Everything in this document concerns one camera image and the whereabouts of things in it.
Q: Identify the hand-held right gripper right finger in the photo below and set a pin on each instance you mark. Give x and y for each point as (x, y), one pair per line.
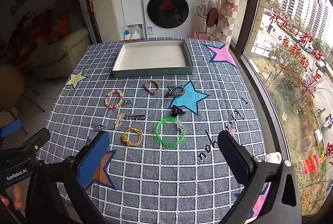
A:
(234, 156)

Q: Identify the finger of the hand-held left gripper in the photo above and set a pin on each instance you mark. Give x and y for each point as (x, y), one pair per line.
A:
(39, 136)
(10, 127)

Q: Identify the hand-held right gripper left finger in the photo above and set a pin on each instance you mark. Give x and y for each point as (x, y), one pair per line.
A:
(95, 159)

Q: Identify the small silver charm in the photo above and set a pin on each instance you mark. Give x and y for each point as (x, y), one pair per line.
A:
(127, 102)
(98, 127)

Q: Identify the beige hair pin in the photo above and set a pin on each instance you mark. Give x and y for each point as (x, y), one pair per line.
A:
(119, 121)

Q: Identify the green plastic bangle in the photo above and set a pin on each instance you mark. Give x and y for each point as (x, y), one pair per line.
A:
(159, 132)

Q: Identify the black claw hair clip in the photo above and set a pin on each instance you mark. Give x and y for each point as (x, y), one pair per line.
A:
(177, 110)

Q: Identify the grey rectangular tray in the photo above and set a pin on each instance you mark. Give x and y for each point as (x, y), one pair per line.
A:
(151, 56)

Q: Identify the person's left hand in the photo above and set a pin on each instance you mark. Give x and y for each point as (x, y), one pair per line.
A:
(18, 196)

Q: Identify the white crumpled cloth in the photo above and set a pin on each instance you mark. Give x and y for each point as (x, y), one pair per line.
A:
(273, 157)

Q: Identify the silver hair clip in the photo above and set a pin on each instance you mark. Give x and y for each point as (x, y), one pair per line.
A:
(134, 117)

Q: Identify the grey checked star tablecloth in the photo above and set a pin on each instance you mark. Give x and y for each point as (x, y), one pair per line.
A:
(169, 174)

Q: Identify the red cartoon window decal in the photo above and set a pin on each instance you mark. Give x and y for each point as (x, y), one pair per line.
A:
(311, 163)

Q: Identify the beige sofa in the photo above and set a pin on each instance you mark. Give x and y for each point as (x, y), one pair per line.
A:
(62, 52)

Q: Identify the red blanket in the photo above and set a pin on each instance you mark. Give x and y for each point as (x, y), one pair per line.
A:
(44, 28)

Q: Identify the red window lettering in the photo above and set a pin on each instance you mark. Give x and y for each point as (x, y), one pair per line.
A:
(299, 57)

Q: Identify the blue cap detergent bottle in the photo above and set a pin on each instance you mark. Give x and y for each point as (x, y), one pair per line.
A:
(127, 36)

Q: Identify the pink slippers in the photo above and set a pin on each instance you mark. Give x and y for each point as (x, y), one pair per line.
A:
(199, 33)

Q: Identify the checkered printed curtain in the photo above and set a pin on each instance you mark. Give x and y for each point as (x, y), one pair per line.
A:
(229, 20)

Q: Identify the translucent detergent jug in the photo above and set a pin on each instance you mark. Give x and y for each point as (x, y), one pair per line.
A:
(134, 28)

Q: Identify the red door ornament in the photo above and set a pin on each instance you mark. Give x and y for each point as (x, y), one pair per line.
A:
(91, 8)

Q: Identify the brown slippers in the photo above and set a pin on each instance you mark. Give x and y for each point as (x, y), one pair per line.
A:
(212, 17)

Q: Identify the white washing machine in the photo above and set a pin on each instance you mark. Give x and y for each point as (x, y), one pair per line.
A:
(167, 10)

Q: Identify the black window frame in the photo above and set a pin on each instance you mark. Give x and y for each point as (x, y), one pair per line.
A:
(256, 5)

